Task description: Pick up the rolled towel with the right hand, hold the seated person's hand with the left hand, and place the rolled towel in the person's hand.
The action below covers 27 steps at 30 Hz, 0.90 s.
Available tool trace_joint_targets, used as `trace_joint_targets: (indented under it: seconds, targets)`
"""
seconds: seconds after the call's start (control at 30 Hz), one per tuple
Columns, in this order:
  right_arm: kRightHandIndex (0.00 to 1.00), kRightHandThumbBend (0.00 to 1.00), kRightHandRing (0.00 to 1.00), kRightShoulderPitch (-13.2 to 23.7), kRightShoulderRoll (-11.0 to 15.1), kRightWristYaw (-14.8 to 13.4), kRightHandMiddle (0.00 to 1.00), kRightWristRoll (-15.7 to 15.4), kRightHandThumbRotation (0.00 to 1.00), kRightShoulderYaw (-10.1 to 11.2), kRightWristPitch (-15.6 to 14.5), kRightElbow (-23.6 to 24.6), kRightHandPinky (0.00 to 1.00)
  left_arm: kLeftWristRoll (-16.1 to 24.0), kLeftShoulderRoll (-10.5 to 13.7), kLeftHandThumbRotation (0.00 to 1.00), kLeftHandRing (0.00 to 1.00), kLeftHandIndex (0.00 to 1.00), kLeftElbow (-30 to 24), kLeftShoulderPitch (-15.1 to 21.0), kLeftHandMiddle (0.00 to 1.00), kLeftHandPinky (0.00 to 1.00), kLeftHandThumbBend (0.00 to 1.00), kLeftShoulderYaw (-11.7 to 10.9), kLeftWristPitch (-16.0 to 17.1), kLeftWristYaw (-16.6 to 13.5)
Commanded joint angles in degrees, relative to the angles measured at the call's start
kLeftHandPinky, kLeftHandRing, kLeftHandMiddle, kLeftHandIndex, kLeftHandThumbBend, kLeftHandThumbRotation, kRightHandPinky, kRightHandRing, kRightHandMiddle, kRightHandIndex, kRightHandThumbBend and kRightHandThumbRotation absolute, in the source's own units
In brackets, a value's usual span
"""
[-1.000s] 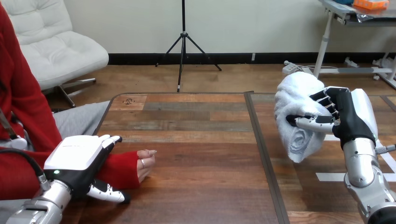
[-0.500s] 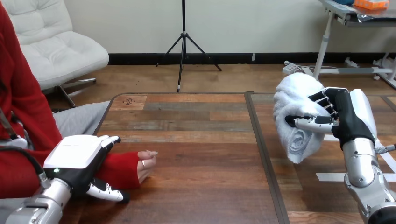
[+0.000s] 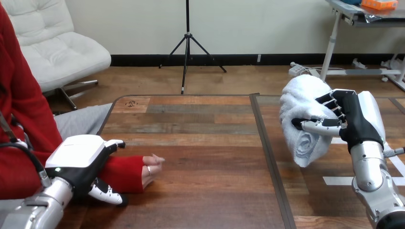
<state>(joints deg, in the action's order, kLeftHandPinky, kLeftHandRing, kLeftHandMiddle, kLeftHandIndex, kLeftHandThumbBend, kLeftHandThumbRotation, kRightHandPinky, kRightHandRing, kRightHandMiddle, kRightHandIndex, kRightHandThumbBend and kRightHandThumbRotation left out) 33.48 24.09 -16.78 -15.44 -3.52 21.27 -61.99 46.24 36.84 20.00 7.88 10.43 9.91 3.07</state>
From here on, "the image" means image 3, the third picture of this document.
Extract person's hand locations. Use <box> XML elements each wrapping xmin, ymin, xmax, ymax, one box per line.
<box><xmin>141</xmin><ymin>154</ymin><xmax>166</xmax><ymax>190</ymax></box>

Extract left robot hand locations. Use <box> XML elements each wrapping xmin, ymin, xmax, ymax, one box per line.
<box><xmin>44</xmin><ymin>135</ymin><xmax>129</xmax><ymax>208</ymax></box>

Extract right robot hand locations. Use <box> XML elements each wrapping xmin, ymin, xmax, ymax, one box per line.
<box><xmin>291</xmin><ymin>89</ymin><xmax>386</xmax><ymax>155</ymax></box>

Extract white towel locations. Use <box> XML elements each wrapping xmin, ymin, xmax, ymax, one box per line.
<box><xmin>279</xmin><ymin>74</ymin><xmax>340</xmax><ymax>168</ymax></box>

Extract person's forearm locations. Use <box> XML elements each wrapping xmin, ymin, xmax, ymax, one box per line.
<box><xmin>0</xmin><ymin>151</ymin><xmax>145</xmax><ymax>200</ymax></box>

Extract person's body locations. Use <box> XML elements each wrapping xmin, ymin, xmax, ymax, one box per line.
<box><xmin>0</xmin><ymin>0</ymin><xmax>113</xmax><ymax>159</ymax></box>

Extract white desk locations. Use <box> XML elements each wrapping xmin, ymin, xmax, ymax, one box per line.
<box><xmin>319</xmin><ymin>0</ymin><xmax>405</xmax><ymax>92</ymax></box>

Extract white power strip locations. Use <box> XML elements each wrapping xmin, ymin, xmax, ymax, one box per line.
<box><xmin>288</xmin><ymin>62</ymin><xmax>321</xmax><ymax>77</ymax></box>

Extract white cushioned chair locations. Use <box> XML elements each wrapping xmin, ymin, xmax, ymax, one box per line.
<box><xmin>1</xmin><ymin>0</ymin><xmax>112</xmax><ymax>111</ymax></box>

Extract orange thing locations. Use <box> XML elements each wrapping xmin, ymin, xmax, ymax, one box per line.
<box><xmin>361</xmin><ymin>0</ymin><xmax>399</xmax><ymax>10</ymax></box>

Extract black tripod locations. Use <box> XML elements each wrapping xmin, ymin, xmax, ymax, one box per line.
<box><xmin>159</xmin><ymin>0</ymin><xmax>227</xmax><ymax>95</ymax></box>

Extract tangle of cables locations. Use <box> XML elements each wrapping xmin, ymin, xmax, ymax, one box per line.
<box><xmin>302</xmin><ymin>65</ymin><xmax>347</xmax><ymax>73</ymax></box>

